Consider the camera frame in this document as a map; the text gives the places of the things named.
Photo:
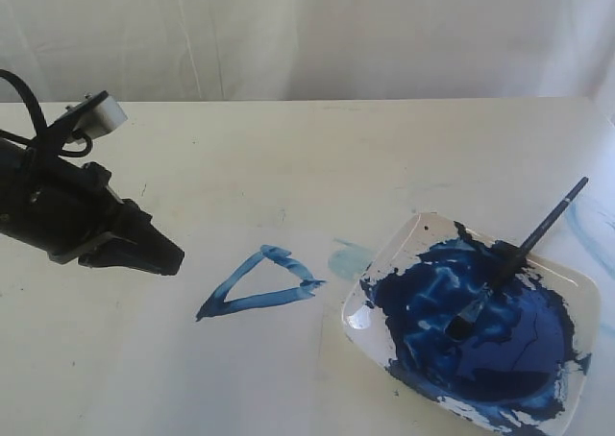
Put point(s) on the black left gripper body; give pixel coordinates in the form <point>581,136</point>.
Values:
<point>68,211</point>

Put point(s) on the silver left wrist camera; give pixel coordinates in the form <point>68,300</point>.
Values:
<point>96,116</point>

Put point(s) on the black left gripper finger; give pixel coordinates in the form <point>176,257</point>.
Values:
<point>130,240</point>

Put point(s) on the white square paint plate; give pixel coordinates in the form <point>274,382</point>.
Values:
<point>490,332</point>

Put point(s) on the black paintbrush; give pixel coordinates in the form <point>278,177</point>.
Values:
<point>462,324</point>

